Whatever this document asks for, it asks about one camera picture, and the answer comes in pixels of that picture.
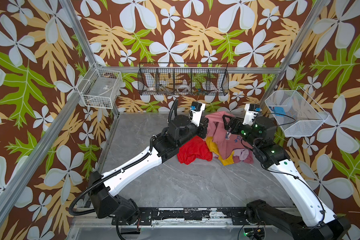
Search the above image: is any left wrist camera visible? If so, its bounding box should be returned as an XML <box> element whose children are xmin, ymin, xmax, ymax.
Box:
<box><xmin>190</xmin><ymin>102</ymin><xmax>206</xmax><ymax>127</ymax></box>

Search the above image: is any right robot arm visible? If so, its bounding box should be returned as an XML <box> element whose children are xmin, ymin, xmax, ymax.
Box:
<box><xmin>223</xmin><ymin>115</ymin><xmax>351</xmax><ymax>240</ymax></box>

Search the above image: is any red cloth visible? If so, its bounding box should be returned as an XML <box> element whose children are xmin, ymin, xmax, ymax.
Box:
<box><xmin>177</xmin><ymin>136</ymin><xmax>213</xmax><ymax>165</ymax></box>

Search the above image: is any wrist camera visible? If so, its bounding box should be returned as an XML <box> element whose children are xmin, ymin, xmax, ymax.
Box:
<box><xmin>243</xmin><ymin>104</ymin><xmax>262</xmax><ymax>126</ymax></box>
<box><xmin>190</xmin><ymin>102</ymin><xmax>206</xmax><ymax>127</ymax></box>

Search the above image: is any white wire basket left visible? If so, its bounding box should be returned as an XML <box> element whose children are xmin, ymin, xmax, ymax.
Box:
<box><xmin>78</xmin><ymin>68</ymin><xmax>123</xmax><ymax>109</ymax></box>

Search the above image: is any black wire basket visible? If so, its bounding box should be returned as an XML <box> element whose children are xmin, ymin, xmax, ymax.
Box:
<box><xmin>137</xmin><ymin>62</ymin><xmax>230</xmax><ymax>96</ymax></box>

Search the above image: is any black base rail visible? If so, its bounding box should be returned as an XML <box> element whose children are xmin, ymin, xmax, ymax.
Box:
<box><xmin>112</xmin><ymin>207</ymin><xmax>249</xmax><ymax>226</ymax></box>

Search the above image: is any white wire basket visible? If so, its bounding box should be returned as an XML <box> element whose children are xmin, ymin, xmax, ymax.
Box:
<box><xmin>265</xmin><ymin>87</ymin><xmax>330</xmax><ymax>138</ymax></box>
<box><xmin>78</xmin><ymin>68</ymin><xmax>123</xmax><ymax>109</ymax></box>

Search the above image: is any dusty pink shirt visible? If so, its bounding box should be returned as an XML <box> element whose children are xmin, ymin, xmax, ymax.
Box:
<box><xmin>206</xmin><ymin>112</ymin><xmax>254</xmax><ymax>164</ymax></box>

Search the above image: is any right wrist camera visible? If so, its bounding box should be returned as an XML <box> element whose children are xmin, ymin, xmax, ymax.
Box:
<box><xmin>243</xmin><ymin>104</ymin><xmax>262</xmax><ymax>126</ymax></box>

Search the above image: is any white bowl in basket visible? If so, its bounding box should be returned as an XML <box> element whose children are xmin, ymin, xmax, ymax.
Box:
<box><xmin>177</xmin><ymin>85</ymin><xmax>191</xmax><ymax>93</ymax></box>

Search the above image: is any blue plastic box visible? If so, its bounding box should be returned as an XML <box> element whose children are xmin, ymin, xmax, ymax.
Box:
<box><xmin>271</xmin><ymin>106</ymin><xmax>286</xmax><ymax>117</ymax></box>

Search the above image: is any light lilac ribbed cloth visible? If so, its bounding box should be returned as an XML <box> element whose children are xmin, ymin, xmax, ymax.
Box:
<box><xmin>233</xmin><ymin>149</ymin><xmax>250</xmax><ymax>163</ymax></box>

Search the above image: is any white wire basket right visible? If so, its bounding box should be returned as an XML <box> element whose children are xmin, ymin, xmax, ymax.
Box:
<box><xmin>265</xmin><ymin>87</ymin><xmax>330</xmax><ymax>138</ymax></box>

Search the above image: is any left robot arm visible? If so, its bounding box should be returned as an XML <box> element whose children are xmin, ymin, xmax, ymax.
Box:
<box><xmin>69</xmin><ymin>101</ymin><xmax>208</xmax><ymax>224</ymax></box>

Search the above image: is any yellow cloth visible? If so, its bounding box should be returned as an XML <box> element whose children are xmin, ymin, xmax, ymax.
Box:
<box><xmin>206</xmin><ymin>137</ymin><xmax>235</xmax><ymax>166</ymax></box>

